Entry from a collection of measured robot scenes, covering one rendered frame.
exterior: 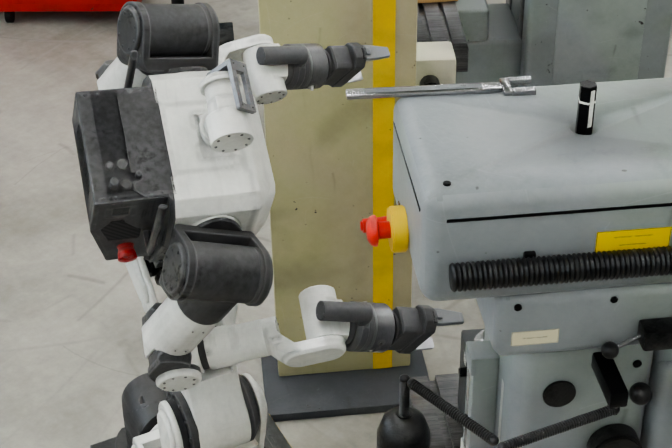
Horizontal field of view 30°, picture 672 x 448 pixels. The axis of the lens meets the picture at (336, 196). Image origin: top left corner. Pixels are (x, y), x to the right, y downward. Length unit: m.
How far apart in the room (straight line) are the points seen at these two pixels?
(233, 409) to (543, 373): 0.89
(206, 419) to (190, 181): 0.59
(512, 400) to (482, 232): 0.32
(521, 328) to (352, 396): 2.39
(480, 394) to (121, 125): 0.70
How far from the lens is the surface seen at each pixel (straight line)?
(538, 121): 1.58
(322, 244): 3.70
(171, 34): 2.08
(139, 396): 2.90
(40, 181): 5.16
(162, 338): 2.07
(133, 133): 1.99
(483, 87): 1.63
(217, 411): 2.39
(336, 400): 3.92
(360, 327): 2.18
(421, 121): 1.57
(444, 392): 2.52
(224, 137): 1.89
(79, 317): 4.39
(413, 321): 2.23
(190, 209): 1.95
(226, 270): 1.90
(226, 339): 2.17
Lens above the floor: 2.66
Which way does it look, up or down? 33 degrees down
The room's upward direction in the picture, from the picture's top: 1 degrees counter-clockwise
